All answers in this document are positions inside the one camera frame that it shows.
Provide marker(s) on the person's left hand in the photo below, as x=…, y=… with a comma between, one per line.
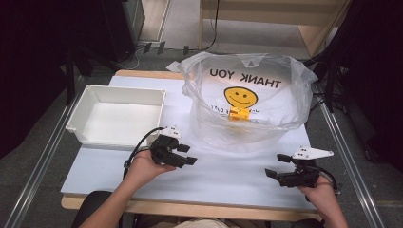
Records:
x=142, y=169

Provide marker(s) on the person's beige clothing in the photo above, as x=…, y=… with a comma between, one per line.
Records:
x=202, y=223

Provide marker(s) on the white plastic bin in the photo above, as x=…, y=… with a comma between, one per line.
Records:
x=120, y=123

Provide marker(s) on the black metal stand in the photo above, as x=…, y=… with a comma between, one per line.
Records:
x=331, y=88
x=69, y=79

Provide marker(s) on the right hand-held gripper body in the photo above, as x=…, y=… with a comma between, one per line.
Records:
x=301, y=179

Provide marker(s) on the aluminium rail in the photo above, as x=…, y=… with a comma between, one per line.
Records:
x=41, y=164
x=351, y=167

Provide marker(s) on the person's right hand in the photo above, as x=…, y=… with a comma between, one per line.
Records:
x=323, y=196

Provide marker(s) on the clear smiley plastic bag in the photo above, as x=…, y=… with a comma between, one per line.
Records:
x=285, y=104

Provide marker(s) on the black cabinet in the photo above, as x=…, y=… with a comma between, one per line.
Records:
x=117, y=28

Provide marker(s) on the person's dark trouser leg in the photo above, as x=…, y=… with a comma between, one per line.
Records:
x=92, y=202

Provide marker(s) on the wooden shelf unit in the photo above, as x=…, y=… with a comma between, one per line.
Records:
x=313, y=34

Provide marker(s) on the wooden table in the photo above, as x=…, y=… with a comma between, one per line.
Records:
x=196, y=211

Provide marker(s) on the white paper sheet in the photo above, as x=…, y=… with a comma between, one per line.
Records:
x=173, y=66

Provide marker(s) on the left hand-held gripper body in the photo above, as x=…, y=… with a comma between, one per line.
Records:
x=164, y=148

